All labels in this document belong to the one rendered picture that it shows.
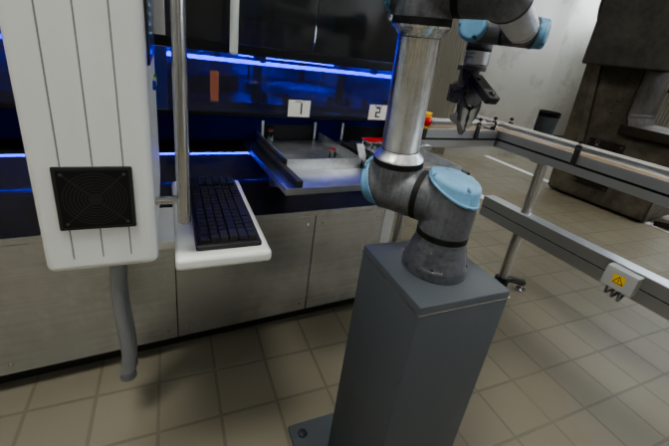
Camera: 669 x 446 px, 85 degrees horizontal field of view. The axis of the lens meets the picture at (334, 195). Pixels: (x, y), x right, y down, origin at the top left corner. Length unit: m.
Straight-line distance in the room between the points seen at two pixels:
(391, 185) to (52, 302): 1.18
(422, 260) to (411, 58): 0.42
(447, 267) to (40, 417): 1.40
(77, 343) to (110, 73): 1.16
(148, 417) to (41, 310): 0.50
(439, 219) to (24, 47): 0.76
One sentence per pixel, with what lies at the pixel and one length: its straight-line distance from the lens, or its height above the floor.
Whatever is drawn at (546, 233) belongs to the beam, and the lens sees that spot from 2.12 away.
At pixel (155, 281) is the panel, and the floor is 0.37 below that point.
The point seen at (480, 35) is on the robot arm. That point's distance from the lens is 1.12.
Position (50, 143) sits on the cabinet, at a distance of 0.73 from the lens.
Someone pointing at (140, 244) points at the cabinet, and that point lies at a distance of 0.79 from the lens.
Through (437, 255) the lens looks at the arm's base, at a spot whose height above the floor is 0.85.
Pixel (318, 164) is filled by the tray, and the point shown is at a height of 0.90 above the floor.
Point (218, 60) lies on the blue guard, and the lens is 1.26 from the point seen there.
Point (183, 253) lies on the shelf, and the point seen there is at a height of 0.80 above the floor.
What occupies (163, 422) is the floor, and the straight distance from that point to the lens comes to 1.56.
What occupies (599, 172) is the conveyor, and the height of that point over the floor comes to 0.89.
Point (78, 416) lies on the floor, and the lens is 1.66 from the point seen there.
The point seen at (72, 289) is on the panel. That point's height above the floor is 0.39.
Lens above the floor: 1.24
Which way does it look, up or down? 22 degrees down
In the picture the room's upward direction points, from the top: 8 degrees clockwise
